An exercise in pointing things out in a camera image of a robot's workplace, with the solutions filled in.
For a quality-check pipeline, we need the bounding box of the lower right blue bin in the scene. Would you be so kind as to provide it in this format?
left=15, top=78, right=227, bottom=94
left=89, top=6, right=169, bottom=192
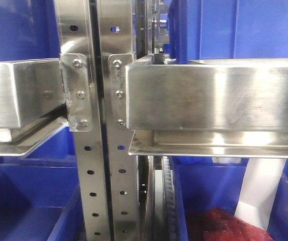
left=172, top=157, right=288, bottom=240

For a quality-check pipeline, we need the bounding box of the blue bin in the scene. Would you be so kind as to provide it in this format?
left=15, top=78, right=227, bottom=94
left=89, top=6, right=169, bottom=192
left=0, top=164, right=83, bottom=240
left=168, top=1, right=288, bottom=64
left=0, top=1, right=60, bottom=61
left=172, top=157, right=288, bottom=240

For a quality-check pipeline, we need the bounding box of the upper right blue bin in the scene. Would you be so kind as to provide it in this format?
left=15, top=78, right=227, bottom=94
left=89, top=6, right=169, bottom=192
left=168, top=1, right=288, bottom=64

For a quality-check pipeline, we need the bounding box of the right perforated steel upright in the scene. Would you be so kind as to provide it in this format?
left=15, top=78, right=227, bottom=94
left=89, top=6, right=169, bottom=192
left=98, top=1, right=140, bottom=240

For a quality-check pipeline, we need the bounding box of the perforated steel upright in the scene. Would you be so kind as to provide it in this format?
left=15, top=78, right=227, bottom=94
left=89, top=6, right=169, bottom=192
left=54, top=1, right=111, bottom=240
left=98, top=1, right=140, bottom=240

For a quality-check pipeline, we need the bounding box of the black roller track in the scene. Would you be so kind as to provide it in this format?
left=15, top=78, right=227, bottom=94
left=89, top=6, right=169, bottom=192
left=161, top=156, right=178, bottom=240

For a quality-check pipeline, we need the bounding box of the left perforated steel upright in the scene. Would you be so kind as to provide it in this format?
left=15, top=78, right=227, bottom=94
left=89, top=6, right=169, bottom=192
left=54, top=1, right=111, bottom=240

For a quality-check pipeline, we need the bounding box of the lower left blue bin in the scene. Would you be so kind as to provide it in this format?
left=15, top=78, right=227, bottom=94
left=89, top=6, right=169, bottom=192
left=0, top=164, right=83, bottom=240

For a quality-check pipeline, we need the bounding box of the upper left blue bin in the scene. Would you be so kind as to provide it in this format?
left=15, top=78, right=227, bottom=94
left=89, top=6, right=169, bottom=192
left=0, top=1, right=60, bottom=61

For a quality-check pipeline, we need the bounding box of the right steel bracket plate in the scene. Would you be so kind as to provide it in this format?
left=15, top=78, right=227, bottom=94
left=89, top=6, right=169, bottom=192
left=108, top=54, right=134, bottom=129

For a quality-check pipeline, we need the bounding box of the steel bracket plate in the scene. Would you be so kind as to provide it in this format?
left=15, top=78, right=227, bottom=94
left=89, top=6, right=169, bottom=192
left=60, top=53, right=93, bottom=132
left=108, top=54, right=134, bottom=129

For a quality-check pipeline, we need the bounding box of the left steel bracket plate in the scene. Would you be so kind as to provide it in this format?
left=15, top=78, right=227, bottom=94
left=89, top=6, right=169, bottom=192
left=60, top=53, right=93, bottom=132

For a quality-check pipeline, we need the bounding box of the right steel shelf rail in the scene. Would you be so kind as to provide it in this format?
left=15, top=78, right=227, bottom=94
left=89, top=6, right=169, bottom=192
left=126, top=55, right=288, bottom=158

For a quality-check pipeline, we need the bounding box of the steel shelf rail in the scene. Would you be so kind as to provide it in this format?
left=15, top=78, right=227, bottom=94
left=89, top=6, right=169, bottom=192
left=0, top=58, right=67, bottom=156
left=126, top=55, right=288, bottom=158

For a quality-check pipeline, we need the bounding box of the left steel shelf rail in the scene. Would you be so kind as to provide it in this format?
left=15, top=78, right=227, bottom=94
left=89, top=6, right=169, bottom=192
left=0, top=58, right=67, bottom=156

